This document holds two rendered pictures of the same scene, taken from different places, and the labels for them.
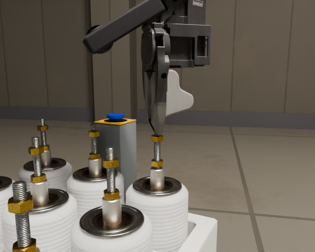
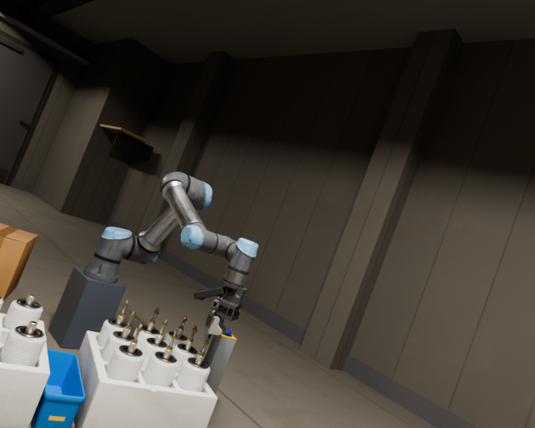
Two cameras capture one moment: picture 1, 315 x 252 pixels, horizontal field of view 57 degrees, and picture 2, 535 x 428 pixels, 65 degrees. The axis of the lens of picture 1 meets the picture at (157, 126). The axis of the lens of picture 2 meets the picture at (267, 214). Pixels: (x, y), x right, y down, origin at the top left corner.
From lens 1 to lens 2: 1.18 m
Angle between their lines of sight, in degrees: 37
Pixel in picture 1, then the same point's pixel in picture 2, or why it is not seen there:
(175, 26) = (222, 301)
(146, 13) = (216, 292)
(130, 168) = (220, 364)
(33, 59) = (282, 265)
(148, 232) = (170, 366)
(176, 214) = (193, 375)
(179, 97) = (216, 329)
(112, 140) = (216, 342)
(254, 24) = (507, 321)
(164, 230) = (185, 380)
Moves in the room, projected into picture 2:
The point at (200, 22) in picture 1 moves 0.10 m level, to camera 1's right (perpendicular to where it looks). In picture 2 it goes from (236, 303) to (259, 315)
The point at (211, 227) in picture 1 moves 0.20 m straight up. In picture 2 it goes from (209, 397) to (231, 339)
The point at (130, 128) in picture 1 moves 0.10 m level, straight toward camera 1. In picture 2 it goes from (229, 341) to (215, 343)
